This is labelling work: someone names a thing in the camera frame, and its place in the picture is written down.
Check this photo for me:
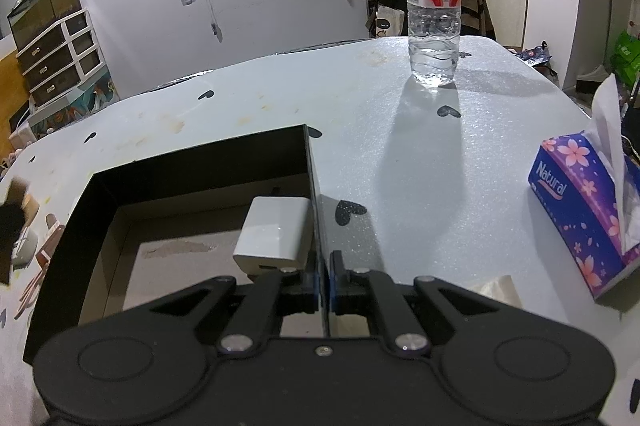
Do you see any clear water bottle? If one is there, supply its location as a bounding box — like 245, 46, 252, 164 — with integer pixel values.
404, 0, 463, 87

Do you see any green bag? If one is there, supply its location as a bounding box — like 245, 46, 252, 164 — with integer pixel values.
607, 30, 640, 86

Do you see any chair with brown jacket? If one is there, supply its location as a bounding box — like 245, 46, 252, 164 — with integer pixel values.
365, 0, 496, 41

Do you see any low black box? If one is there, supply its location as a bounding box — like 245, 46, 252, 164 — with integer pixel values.
575, 66, 608, 94

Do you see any colourful printed box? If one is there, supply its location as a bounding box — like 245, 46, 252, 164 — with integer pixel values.
27, 78, 121, 131

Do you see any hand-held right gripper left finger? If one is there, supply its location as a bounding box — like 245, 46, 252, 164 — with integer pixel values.
148, 251, 321, 354

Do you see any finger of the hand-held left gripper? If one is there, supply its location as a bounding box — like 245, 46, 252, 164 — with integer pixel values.
0, 203, 26, 284

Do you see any white drawer cabinet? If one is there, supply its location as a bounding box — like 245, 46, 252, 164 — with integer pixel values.
16, 8, 108, 107

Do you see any black cardboard box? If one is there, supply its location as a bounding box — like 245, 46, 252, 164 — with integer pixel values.
22, 123, 333, 364

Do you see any glass fish tank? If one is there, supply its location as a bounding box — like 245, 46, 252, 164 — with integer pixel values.
7, 0, 83, 51

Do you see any purple floral tissue box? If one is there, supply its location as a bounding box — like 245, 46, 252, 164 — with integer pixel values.
527, 73, 640, 301

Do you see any blue patterned bag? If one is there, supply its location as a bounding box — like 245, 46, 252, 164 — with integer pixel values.
515, 40, 553, 66

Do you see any white plastic bin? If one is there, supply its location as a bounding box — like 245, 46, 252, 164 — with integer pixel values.
10, 98, 41, 147

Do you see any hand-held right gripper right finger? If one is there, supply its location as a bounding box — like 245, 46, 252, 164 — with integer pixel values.
322, 251, 501, 357

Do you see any white charger adapter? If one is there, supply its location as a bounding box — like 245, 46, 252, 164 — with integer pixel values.
232, 196, 316, 277

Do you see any small wooden block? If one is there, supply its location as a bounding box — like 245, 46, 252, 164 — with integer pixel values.
0, 176, 41, 227

